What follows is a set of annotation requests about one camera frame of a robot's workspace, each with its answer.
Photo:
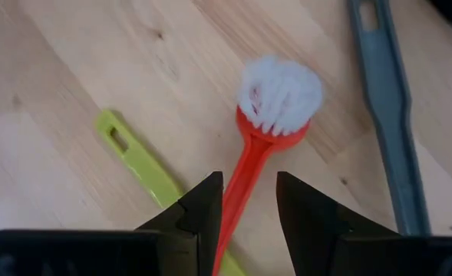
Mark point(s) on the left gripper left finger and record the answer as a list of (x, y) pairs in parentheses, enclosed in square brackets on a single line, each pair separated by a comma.
[(95, 253)]

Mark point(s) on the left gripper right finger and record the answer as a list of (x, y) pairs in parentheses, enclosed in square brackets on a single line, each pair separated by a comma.
[(363, 257)]

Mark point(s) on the green dish brush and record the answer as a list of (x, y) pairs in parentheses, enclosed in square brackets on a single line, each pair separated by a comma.
[(141, 161)]

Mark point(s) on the red dish brush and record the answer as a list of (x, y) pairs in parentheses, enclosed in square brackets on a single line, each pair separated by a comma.
[(248, 165)]

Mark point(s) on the grey dish brush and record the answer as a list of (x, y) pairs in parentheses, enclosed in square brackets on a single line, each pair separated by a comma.
[(390, 115)]

